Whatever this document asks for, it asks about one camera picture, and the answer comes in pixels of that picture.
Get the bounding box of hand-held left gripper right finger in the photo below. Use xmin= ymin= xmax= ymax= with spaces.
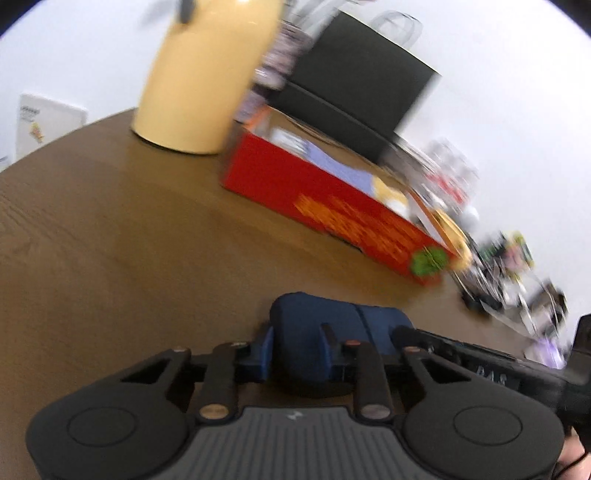
xmin=320 ymin=323 xmax=472 ymax=424

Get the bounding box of yellow white plush toy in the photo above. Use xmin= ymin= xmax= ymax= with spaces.
xmin=372 ymin=178 xmax=411 ymax=217

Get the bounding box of white purple tissue pack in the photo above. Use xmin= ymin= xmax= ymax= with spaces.
xmin=524 ymin=335 xmax=568 ymax=367

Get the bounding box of yellow mug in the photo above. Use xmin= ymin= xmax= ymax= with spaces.
xmin=434 ymin=210 xmax=474 ymax=273

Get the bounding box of red cardboard box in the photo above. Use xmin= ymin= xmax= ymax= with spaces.
xmin=221 ymin=105 xmax=474 ymax=287

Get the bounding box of tangle of white cables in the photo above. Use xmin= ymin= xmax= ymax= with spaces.
xmin=462 ymin=249 xmax=568 ymax=333

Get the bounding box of purple fuzzy vase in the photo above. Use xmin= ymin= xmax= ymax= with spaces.
xmin=238 ymin=23 xmax=301 ymax=123

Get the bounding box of white plastic container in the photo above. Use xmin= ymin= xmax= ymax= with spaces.
xmin=270 ymin=127 xmax=310 ymax=153

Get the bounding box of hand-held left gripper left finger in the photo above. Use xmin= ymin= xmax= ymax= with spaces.
xmin=121 ymin=323 xmax=276 ymax=424

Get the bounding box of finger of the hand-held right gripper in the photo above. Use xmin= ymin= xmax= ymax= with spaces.
xmin=392 ymin=324 xmax=468 ymax=366

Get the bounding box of person's right forearm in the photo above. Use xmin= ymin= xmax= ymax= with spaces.
xmin=560 ymin=436 xmax=591 ymax=480

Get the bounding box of white paper card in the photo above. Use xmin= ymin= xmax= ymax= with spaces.
xmin=16 ymin=92 xmax=88 ymax=160

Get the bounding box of black paper bag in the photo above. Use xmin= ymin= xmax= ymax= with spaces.
xmin=268 ymin=10 xmax=441 ymax=164

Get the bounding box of purple knitted cloth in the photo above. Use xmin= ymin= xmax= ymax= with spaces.
xmin=302 ymin=141 xmax=377 ymax=195

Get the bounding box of yellow thermos jug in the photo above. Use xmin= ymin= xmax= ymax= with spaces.
xmin=130 ymin=0 xmax=284 ymax=155

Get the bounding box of yellow pink snack bag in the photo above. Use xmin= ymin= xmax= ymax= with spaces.
xmin=505 ymin=231 xmax=536 ymax=273

